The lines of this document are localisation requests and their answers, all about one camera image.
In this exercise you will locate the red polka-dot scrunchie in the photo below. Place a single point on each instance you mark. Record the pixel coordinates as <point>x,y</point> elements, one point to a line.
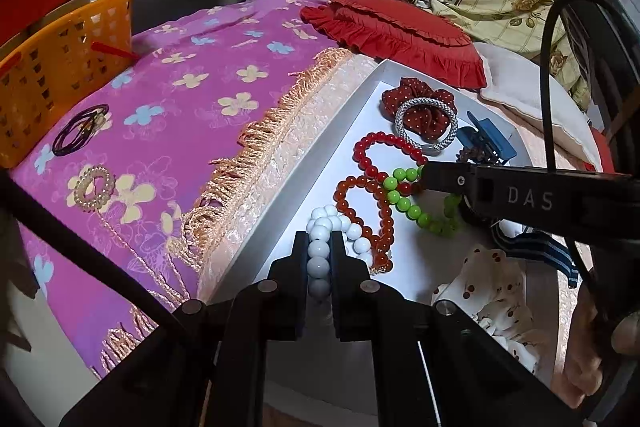
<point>425,119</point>

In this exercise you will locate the plain red pillow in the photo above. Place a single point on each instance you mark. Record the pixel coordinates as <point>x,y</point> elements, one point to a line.
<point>602,152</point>

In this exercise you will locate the person's right hand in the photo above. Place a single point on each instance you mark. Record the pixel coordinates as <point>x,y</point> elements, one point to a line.
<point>627,332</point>

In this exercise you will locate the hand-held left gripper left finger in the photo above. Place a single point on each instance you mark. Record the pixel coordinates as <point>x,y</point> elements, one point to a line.
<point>300,277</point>

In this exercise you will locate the blue hair clip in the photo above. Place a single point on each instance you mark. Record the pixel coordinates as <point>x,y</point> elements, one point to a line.
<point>487,137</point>

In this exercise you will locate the white box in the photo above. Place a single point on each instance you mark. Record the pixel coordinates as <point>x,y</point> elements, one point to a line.
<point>350,117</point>

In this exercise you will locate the white pillow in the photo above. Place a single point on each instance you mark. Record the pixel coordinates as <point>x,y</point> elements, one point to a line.
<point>520,87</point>

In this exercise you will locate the white cherry-print scrunchie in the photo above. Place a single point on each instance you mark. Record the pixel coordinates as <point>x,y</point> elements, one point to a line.
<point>490,287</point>

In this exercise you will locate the navy striped hair bow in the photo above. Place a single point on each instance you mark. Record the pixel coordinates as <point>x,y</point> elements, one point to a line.
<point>545,252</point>

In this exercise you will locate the purple floral blanket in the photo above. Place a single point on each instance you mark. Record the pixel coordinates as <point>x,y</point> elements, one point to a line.
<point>200,57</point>

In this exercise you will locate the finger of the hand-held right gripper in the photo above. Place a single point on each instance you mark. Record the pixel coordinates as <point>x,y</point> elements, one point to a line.
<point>445,179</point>

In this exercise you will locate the orange plastic basket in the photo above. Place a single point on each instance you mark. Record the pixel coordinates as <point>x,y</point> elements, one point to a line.
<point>50,72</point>

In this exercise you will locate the red ruffled cushion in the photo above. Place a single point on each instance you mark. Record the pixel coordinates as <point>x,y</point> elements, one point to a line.
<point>390,27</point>

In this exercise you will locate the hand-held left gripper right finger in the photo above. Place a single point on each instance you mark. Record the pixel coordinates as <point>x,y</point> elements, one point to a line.
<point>342,277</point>

